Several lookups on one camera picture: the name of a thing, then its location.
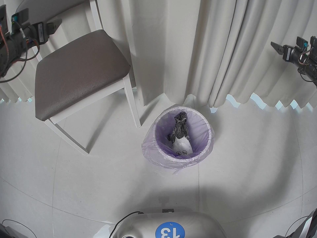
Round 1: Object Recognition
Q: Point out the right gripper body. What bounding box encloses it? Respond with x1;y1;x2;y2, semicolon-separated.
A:
282;44;299;64

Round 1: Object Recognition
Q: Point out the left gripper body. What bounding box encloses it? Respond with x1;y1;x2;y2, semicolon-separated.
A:
25;21;50;47

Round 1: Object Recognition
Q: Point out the black plastic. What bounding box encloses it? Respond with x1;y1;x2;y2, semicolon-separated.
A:
166;112;191;143

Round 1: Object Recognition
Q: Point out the clear printed wrapper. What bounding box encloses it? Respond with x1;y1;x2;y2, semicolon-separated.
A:
171;135;194;157

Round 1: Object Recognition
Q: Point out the purple plastic bag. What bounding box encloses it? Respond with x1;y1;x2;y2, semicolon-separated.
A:
142;104;215;175

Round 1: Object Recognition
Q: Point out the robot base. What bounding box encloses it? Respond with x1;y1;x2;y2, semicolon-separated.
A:
99;206;226;238

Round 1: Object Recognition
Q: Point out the white trash bin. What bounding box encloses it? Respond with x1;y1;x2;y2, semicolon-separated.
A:
156;107;213;167

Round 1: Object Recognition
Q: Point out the grey padded white chair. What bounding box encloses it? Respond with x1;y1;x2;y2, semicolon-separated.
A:
15;0;141;156

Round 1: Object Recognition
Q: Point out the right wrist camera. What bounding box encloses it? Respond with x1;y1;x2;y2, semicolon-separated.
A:
296;36;309;51

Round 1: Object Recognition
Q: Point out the black cable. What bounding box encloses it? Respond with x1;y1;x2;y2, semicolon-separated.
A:
0;45;40;84
1;219;38;238
285;217;310;236
109;211;144;238

